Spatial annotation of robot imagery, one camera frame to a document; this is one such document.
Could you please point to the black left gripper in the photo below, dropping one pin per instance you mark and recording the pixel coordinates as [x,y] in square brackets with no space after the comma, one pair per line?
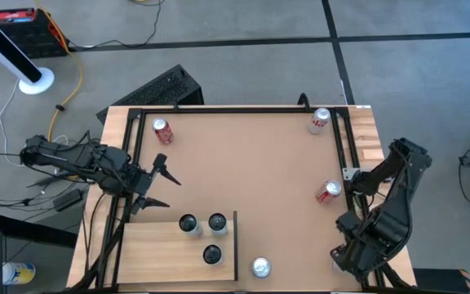
[141,183]

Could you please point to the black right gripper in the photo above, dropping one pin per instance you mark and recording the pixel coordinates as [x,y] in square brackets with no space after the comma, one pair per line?
[357,253]

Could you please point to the red and silver cola can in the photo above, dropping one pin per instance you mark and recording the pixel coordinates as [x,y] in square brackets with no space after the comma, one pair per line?
[328,192]

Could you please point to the silver diet cola can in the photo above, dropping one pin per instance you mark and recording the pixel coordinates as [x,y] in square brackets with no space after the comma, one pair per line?
[261,267]
[318,122]

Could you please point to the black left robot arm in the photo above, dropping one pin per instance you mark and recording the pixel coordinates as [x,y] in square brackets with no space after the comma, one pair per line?
[76,161]

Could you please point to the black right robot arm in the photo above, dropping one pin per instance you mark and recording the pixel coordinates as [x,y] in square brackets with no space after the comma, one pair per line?
[398,204]

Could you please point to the light wooden shelf board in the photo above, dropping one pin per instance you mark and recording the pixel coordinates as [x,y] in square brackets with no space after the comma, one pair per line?
[153,253]

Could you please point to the black box with hazard stripes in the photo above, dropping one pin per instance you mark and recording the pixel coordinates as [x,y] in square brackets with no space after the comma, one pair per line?
[435,281]

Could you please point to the black power adapter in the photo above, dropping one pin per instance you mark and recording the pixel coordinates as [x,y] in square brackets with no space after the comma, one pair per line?
[67,200]

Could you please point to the black perforated computer case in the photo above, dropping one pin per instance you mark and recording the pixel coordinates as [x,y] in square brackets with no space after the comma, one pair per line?
[157,92]

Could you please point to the black floor bar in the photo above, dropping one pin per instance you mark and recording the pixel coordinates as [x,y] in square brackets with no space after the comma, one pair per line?
[27,230]

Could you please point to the white yellow canister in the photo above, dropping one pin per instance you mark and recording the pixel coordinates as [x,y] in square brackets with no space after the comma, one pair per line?
[19,273]

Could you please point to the black white pole stand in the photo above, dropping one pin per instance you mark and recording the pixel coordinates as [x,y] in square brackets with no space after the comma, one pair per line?
[6,49]

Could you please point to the black crate with red lid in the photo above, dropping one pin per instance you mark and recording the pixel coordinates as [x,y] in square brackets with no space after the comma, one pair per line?
[23,32]

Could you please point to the silver metal corner bracket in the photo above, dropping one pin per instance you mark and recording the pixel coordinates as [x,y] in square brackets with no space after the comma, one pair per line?
[349,173]

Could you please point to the black metal table frame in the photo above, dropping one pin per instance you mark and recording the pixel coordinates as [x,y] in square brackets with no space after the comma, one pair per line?
[239,110]

